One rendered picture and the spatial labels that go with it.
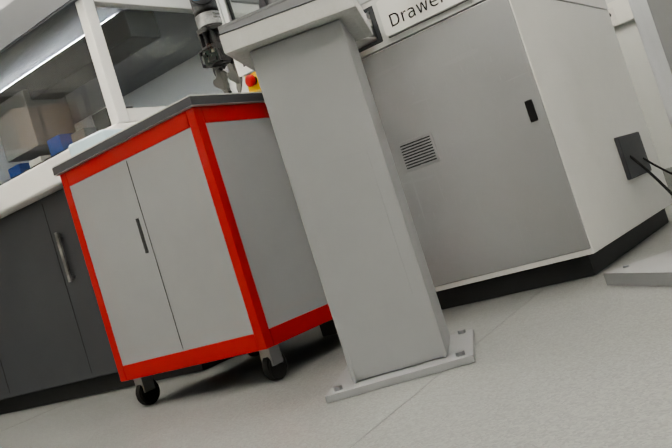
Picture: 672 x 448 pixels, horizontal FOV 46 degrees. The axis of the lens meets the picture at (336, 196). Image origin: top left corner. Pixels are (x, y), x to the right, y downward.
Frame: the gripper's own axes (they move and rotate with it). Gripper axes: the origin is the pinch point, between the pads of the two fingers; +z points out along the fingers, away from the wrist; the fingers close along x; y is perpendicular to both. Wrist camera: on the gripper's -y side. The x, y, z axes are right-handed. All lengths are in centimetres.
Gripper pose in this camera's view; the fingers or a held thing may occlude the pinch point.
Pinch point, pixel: (235, 91)
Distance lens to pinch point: 241.2
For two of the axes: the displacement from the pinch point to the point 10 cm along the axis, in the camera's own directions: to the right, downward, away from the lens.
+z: 3.0, 9.5, -0.5
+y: -4.9, 1.1, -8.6
